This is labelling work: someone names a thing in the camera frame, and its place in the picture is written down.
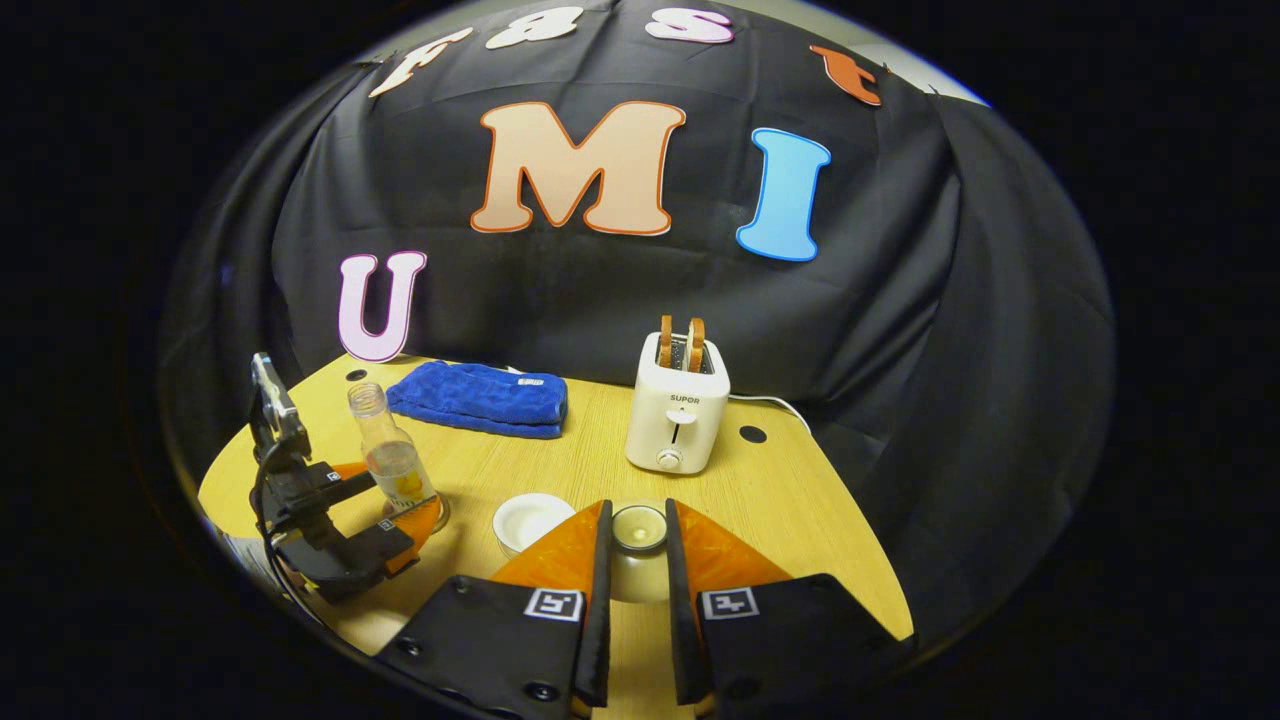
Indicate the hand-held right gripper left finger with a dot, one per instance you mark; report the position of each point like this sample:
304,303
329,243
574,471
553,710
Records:
598,640

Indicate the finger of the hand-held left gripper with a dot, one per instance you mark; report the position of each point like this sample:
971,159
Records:
390,545
340,482

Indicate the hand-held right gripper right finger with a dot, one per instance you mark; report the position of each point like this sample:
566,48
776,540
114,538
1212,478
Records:
680,640

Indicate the clear plastic water bottle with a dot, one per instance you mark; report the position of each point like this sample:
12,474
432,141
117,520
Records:
385,440

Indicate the white teacup lid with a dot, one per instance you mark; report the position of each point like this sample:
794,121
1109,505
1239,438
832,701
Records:
640,575

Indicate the blue folded towel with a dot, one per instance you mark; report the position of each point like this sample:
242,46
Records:
480,400

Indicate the white toaster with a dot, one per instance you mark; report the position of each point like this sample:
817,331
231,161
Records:
675,420

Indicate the toasted bread slice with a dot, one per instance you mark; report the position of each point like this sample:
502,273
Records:
665,340
696,342

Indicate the black backdrop cloth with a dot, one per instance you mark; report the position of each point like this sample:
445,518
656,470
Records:
600,290

